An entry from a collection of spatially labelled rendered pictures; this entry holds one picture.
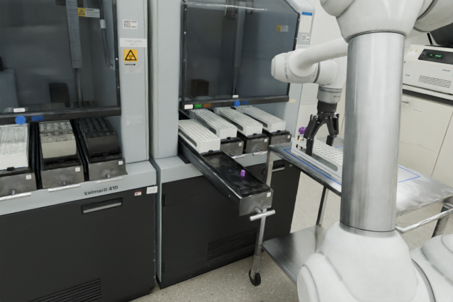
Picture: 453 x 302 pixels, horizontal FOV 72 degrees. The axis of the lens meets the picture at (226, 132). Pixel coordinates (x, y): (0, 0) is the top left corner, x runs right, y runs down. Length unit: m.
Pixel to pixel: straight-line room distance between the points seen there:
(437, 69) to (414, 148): 0.72
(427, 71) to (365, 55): 2.60
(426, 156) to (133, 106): 2.65
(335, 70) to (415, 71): 2.11
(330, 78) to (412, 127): 2.16
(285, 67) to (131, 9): 0.60
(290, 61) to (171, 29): 0.49
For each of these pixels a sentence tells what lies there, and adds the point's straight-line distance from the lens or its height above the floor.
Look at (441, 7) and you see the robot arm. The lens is 0.75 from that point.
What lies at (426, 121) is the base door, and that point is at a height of 0.64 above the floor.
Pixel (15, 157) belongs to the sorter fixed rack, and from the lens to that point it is 1.27.
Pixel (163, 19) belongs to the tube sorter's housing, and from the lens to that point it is 1.30.
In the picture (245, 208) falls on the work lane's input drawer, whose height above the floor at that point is 0.76.
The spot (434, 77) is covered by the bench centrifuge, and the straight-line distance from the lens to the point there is 3.20.
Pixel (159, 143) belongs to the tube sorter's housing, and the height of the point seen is 0.81.
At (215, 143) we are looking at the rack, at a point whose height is 0.85.
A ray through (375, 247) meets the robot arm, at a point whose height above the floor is 0.99.
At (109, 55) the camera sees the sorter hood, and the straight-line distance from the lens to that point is 1.24.
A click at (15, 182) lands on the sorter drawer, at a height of 0.78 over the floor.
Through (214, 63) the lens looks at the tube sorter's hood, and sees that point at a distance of 1.39.
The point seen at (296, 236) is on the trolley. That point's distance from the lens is 1.80.
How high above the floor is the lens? 1.35
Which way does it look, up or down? 20 degrees down
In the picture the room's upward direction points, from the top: 5 degrees clockwise
